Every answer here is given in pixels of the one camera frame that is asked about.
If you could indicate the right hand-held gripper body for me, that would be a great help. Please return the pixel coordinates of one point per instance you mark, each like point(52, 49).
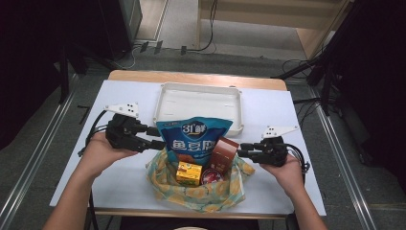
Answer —
point(274, 151)

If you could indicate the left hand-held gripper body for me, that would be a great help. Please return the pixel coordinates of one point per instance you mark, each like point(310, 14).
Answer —
point(123, 134)

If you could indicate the brown box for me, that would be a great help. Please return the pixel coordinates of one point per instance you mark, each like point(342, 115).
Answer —
point(223, 156)

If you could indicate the blue snack pouch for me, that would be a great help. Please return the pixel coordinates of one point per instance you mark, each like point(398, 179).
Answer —
point(194, 140)

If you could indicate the yellow drink carton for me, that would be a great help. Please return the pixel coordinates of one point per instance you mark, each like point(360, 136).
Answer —
point(189, 174)

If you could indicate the yellow patterned cloth bag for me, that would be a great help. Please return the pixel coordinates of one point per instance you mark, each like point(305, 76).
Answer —
point(217, 195)

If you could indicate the white plastic tray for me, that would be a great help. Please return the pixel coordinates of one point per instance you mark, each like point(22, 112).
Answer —
point(198, 102)

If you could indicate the person's right hand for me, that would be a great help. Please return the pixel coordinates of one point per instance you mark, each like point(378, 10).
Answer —
point(288, 175)

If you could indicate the person's left hand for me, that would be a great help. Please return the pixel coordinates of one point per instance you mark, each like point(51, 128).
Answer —
point(95, 155)

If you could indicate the white table mat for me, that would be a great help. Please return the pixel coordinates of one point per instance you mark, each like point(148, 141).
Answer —
point(127, 185)

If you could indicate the person's dark clothing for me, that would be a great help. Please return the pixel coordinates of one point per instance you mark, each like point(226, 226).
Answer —
point(153, 224)

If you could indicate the black metal stand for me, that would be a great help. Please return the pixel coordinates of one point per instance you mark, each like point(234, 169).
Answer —
point(64, 76)

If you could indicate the black tripod stand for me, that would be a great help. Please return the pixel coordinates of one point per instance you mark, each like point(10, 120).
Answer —
point(325, 86)

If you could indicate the dark power adapter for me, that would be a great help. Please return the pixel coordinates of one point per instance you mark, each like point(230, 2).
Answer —
point(144, 46)
point(158, 47)

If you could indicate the black plug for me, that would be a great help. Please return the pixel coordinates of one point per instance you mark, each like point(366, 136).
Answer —
point(183, 50)

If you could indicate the black cabinet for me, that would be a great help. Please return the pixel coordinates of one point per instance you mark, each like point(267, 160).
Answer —
point(115, 25)

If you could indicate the wooden shelf unit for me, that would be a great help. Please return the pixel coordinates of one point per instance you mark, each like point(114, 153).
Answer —
point(306, 35)

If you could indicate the metal floor rail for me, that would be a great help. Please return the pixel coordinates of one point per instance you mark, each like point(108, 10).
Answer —
point(41, 143)
point(344, 166)

